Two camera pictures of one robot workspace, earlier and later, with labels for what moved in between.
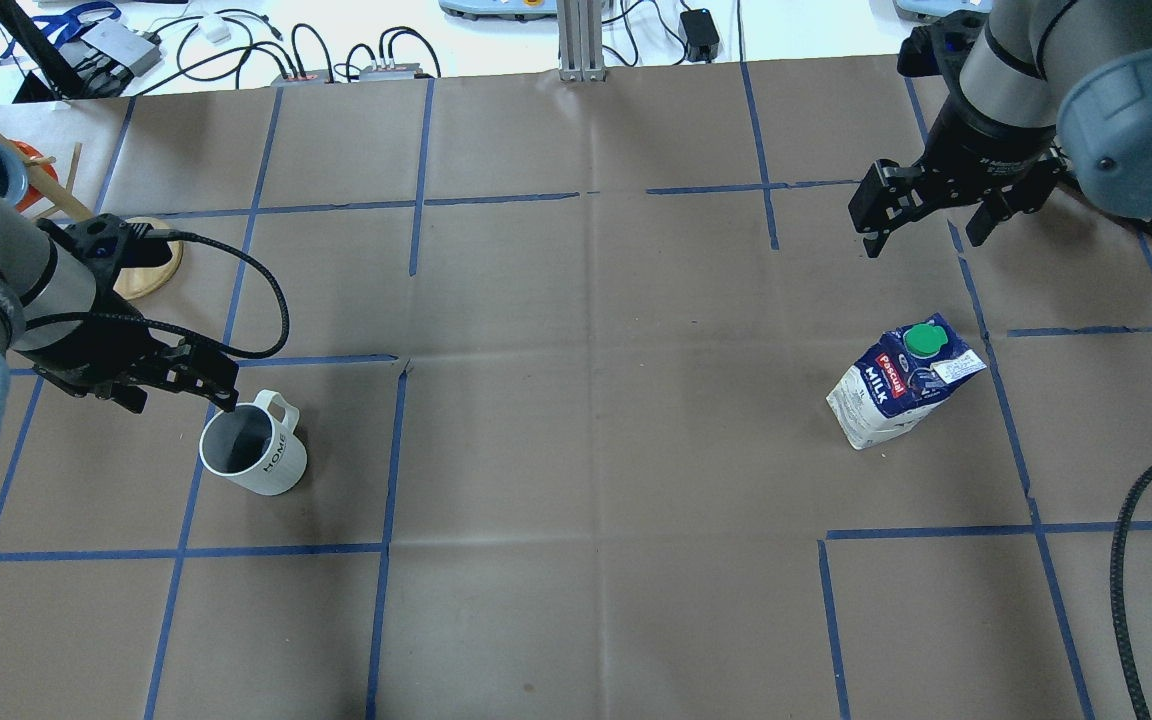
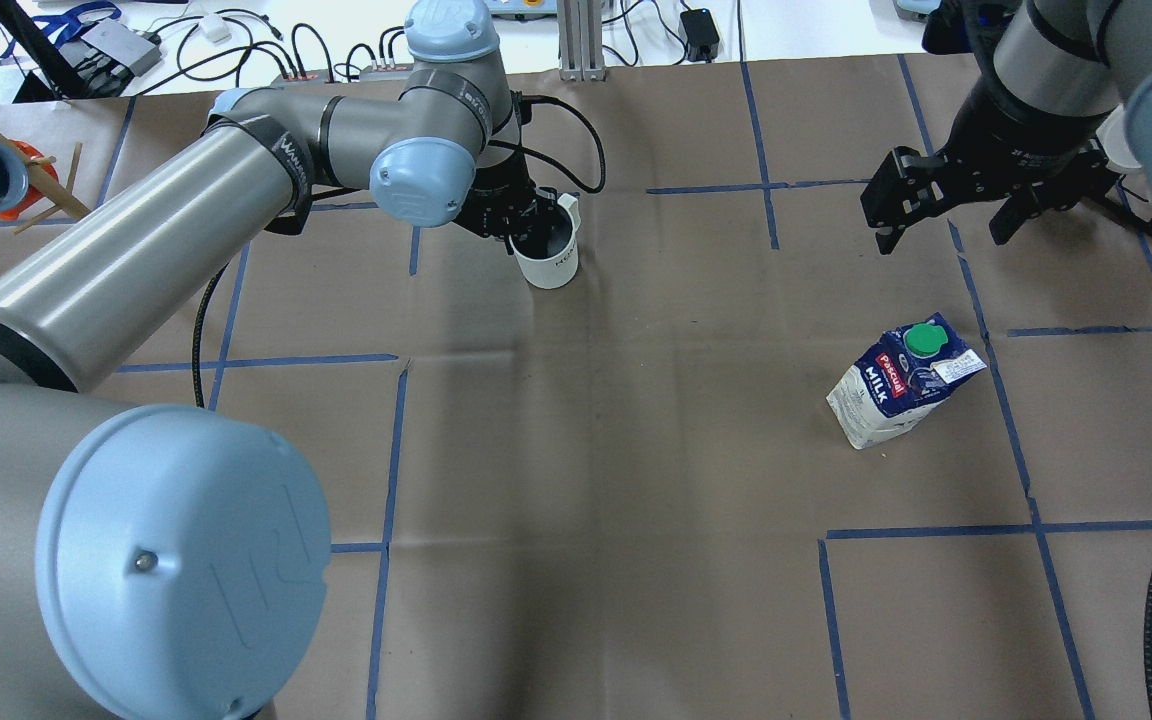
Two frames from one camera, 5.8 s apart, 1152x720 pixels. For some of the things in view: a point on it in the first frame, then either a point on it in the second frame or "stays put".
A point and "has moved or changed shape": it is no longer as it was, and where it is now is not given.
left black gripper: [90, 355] → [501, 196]
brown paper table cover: [563, 348] stays put
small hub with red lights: [313, 78] stays put
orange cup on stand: [31, 194] stays put
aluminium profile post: [580, 40] stays put
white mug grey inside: [254, 445] has moved or changed shape
